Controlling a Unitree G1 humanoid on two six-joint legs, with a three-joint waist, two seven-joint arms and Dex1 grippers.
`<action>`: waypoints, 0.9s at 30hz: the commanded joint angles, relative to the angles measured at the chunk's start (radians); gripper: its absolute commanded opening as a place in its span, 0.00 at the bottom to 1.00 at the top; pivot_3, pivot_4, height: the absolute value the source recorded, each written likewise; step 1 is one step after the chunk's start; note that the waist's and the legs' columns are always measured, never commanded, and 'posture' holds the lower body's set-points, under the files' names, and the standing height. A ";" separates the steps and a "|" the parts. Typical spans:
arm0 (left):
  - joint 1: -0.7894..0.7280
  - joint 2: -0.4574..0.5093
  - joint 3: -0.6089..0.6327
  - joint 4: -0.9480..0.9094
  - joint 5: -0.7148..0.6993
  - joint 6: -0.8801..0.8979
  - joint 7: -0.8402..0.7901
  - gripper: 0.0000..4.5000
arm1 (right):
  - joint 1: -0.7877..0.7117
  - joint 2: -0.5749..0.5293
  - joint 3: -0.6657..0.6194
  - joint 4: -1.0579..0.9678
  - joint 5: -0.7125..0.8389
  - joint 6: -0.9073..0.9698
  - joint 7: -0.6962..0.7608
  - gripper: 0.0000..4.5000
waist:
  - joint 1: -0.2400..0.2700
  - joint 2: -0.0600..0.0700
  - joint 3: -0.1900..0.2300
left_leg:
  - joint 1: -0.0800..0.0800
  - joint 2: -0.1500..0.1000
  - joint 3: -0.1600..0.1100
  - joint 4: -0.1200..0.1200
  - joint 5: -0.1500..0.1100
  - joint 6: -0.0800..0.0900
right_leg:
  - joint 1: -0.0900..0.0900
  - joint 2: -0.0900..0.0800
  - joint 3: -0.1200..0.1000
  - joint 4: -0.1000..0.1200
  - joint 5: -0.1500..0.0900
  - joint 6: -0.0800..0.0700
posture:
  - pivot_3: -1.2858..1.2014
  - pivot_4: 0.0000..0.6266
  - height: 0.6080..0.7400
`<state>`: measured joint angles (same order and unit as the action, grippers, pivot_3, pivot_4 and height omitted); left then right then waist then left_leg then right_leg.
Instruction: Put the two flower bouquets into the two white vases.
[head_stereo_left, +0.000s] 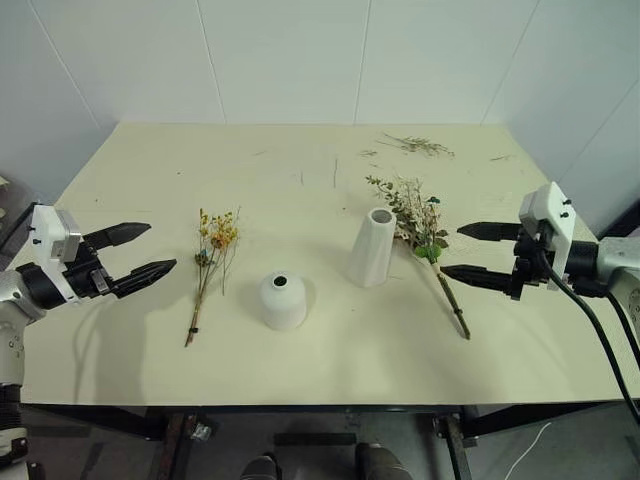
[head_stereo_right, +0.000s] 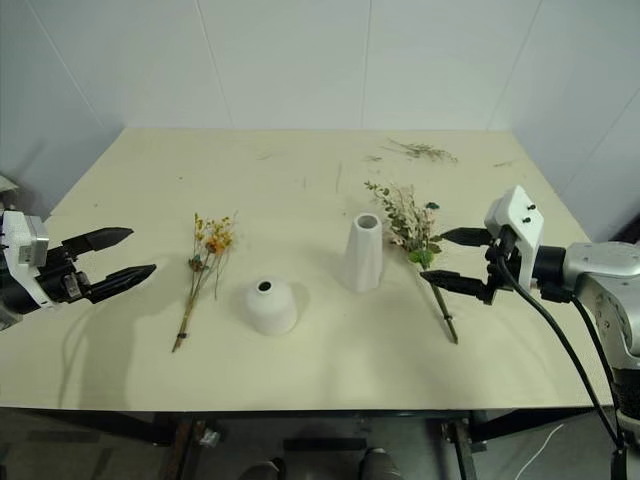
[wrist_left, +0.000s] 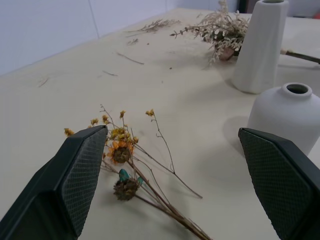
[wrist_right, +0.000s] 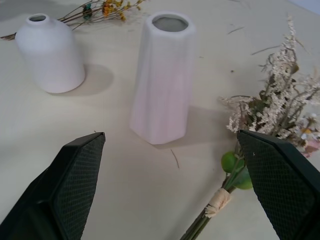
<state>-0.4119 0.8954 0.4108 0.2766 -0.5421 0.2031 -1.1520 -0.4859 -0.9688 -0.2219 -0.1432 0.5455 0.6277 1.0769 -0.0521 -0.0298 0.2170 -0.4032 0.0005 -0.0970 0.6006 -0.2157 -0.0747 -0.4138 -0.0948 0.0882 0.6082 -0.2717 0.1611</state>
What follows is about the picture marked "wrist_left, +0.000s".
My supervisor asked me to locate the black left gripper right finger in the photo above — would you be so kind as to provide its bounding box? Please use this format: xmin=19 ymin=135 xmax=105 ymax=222
xmin=237 ymin=127 xmax=320 ymax=240

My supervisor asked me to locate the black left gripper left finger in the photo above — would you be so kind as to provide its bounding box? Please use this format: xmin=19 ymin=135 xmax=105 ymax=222
xmin=0 ymin=124 xmax=109 ymax=240

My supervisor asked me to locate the round white ceramic vase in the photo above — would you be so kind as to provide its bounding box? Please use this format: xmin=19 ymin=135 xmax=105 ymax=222
xmin=247 ymin=82 xmax=320 ymax=157

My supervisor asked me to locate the tall white ceramic vase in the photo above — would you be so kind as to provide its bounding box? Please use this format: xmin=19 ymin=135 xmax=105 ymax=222
xmin=231 ymin=0 xmax=290 ymax=95

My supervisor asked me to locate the dried yellow sunflower bouquet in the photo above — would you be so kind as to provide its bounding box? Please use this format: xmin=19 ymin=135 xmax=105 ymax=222
xmin=63 ymin=104 xmax=213 ymax=240

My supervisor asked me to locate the thin brown twig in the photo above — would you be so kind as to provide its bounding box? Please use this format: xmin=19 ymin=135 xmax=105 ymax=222
xmin=116 ymin=51 xmax=145 ymax=65

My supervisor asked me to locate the dried cream foliage bouquet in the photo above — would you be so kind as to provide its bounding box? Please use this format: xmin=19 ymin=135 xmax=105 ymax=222
xmin=169 ymin=0 xmax=320 ymax=70

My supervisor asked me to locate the dried beige grass sprig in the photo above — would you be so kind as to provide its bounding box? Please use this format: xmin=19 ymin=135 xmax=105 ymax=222
xmin=127 ymin=18 xmax=181 ymax=34

